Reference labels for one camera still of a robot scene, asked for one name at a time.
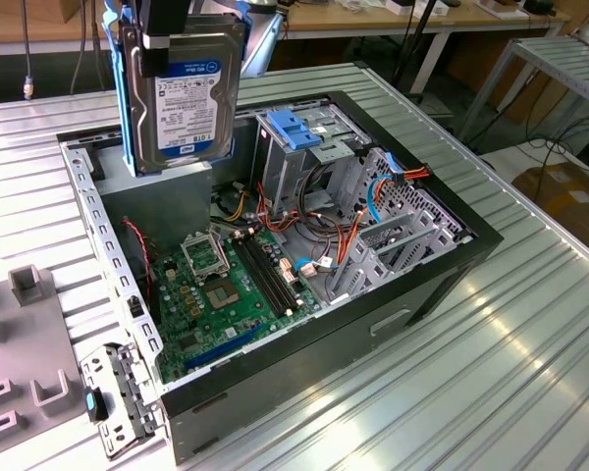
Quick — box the blue plastic drive latch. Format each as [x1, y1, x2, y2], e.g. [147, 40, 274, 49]
[266, 110, 323, 151]

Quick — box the grey power supply unit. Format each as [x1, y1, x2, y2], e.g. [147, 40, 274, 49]
[93, 144, 213, 256]

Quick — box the metal socket cover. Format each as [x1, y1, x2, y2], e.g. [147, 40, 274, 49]
[179, 233, 230, 284]

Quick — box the small blue wire white plug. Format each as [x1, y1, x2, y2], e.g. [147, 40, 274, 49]
[294, 257, 335, 281]

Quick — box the wooden desk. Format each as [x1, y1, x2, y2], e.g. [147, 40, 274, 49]
[0, 0, 570, 58]

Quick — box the red orange wire bundle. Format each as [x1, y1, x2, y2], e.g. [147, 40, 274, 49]
[252, 181, 303, 235]

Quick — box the blue data wire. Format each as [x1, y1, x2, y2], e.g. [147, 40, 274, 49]
[365, 151, 404, 227]

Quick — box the metal slat side table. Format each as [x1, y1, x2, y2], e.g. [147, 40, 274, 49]
[458, 36, 589, 143]

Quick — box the grey parts rack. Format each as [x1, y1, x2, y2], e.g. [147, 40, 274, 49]
[0, 264, 92, 457]

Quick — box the CPU socket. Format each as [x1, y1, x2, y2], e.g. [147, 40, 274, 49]
[203, 279, 244, 311]

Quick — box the brown cardboard box on floor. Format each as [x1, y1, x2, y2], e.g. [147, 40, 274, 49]
[512, 164, 589, 246]

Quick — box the hard disk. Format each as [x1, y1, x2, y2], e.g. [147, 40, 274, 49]
[101, 0, 250, 179]

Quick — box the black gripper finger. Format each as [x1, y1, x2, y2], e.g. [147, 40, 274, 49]
[139, 31, 171, 79]

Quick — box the black case fan red wire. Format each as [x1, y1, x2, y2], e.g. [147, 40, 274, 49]
[122, 218, 153, 315]

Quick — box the white box on desk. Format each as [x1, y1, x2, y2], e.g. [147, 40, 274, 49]
[385, 0, 448, 16]

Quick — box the black cable bundle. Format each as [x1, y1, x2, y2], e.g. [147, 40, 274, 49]
[296, 161, 357, 239]

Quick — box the black latch blue tab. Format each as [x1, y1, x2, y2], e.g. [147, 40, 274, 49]
[81, 386, 110, 423]

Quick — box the black floor cable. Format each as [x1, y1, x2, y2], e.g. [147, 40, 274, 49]
[534, 122, 589, 197]

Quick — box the metal card retention bracket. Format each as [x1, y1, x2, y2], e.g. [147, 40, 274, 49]
[78, 342, 166, 460]

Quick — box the blue expansion slot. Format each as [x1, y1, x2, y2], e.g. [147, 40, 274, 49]
[184, 321, 264, 372]

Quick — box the grey optical drive cage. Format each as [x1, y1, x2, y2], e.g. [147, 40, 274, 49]
[252, 105, 374, 212]

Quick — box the grey perforated disk bay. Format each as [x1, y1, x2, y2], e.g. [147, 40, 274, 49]
[326, 146, 475, 305]

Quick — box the black cable silver connector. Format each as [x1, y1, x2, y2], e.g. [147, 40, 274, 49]
[22, 0, 102, 101]

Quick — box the black RAM slot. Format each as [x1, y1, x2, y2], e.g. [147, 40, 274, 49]
[233, 235, 289, 318]
[242, 234, 300, 315]

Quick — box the black open PC case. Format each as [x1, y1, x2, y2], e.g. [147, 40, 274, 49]
[56, 89, 505, 466]

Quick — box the black stand pole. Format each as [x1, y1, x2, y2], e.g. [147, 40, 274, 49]
[395, 0, 453, 99]

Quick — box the yellow wire bundle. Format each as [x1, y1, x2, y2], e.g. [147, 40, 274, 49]
[224, 188, 252, 223]

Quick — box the orange power wire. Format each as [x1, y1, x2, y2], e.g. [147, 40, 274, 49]
[336, 165, 431, 269]

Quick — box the green motherboard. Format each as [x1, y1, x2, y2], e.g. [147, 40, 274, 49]
[149, 228, 323, 387]

